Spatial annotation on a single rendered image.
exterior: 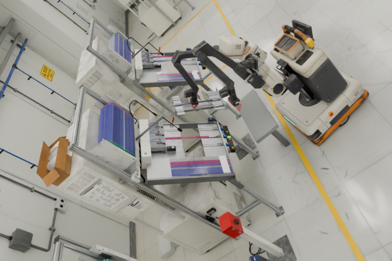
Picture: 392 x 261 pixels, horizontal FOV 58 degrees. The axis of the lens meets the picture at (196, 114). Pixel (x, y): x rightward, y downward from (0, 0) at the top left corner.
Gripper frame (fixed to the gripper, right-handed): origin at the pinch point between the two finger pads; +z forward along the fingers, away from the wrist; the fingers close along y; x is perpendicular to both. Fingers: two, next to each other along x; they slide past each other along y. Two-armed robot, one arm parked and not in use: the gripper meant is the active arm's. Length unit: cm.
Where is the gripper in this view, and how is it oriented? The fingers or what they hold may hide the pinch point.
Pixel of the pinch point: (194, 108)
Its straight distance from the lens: 344.0
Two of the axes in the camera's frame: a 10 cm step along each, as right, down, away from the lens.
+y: 2.2, 5.5, -8.1
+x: 9.8, -1.2, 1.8
